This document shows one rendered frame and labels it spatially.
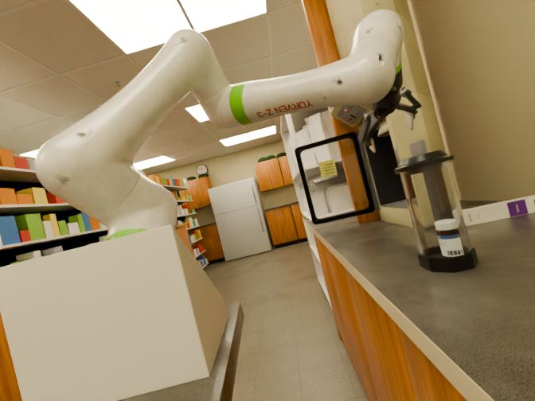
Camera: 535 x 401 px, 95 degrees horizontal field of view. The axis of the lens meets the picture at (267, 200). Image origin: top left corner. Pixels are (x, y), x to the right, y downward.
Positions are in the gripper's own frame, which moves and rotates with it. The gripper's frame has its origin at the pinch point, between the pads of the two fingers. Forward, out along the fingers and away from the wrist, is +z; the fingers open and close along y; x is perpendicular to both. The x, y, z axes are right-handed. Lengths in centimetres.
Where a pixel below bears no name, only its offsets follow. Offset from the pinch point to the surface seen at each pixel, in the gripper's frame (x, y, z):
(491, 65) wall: -13, -47, 11
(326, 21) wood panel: -79, -17, -8
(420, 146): 24.9, 7.3, -24.0
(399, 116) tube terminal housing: -6.4, -7.4, 0.8
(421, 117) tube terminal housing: -3.6, -13.6, 4.2
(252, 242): -250, 225, 394
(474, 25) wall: -27, -52, 4
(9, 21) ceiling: -168, 136, -85
